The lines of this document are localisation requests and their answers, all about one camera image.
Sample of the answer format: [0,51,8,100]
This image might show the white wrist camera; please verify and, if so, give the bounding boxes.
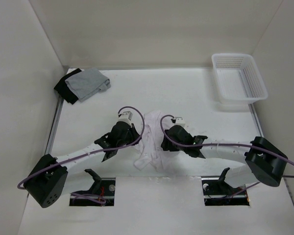
[118,111,133,125]
[171,117,186,128]

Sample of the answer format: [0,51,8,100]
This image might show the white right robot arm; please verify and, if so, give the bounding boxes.
[161,125,286,194]

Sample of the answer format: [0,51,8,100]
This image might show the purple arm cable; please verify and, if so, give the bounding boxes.
[16,106,146,205]
[160,115,294,178]

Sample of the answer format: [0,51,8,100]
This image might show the black folded tank top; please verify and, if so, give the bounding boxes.
[54,69,82,104]

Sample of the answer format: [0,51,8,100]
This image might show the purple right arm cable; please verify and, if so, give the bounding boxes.
[160,115,294,178]

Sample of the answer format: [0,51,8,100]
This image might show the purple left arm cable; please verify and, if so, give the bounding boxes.
[16,106,146,205]

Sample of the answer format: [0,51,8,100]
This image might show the white tank top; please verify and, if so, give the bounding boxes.
[134,111,179,173]

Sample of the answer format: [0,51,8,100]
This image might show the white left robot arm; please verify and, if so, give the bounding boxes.
[20,121,142,208]

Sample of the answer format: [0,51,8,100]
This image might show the white plastic basket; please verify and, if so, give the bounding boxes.
[211,53,268,105]

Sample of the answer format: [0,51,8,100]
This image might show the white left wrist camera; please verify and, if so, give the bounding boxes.
[118,111,133,125]

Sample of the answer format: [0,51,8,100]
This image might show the grey folded tank top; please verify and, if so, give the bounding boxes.
[65,68,111,102]

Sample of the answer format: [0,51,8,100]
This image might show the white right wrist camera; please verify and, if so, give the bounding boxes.
[171,117,186,128]

